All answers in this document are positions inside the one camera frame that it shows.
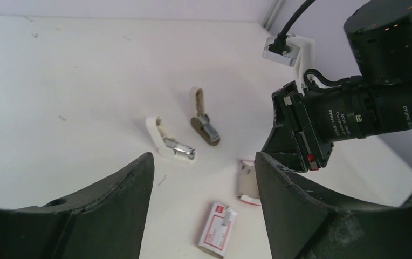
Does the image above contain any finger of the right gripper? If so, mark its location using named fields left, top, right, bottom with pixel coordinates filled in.
left=262, top=125, right=307, bottom=173

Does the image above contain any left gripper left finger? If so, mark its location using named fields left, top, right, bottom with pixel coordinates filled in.
left=0, top=153, right=154, bottom=258

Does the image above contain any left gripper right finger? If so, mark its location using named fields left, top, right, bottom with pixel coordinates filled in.
left=255, top=152, right=412, bottom=258

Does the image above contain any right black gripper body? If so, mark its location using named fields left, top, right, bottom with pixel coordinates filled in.
left=272, top=81, right=334, bottom=172

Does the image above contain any cardboard staple box tray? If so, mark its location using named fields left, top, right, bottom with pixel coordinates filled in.
left=237, top=160, right=262, bottom=206

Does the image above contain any red white staple box sleeve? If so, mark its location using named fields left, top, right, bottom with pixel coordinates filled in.
left=197, top=202, right=238, bottom=258

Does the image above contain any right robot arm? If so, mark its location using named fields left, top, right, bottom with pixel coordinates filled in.
left=262, top=1, right=412, bottom=173

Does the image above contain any right black camera cable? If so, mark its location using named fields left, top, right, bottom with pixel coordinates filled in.
left=268, top=0, right=317, bottom=55

